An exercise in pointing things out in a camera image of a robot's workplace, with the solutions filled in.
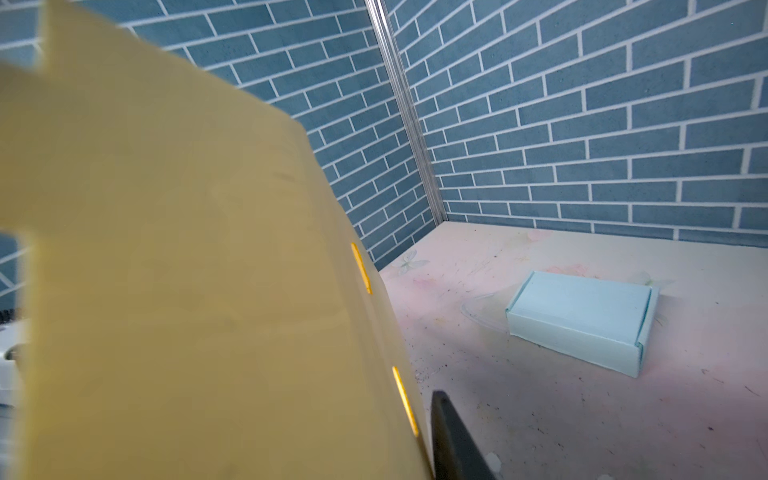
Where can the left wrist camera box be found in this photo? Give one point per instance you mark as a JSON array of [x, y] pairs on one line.
[[12, 338]]

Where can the light blue paper box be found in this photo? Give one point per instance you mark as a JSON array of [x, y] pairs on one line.
[[605, 323]]

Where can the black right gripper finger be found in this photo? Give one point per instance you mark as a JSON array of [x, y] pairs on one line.
[[455, 454]]

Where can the yellow paper box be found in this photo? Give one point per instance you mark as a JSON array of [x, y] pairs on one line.
[[197, 304]]

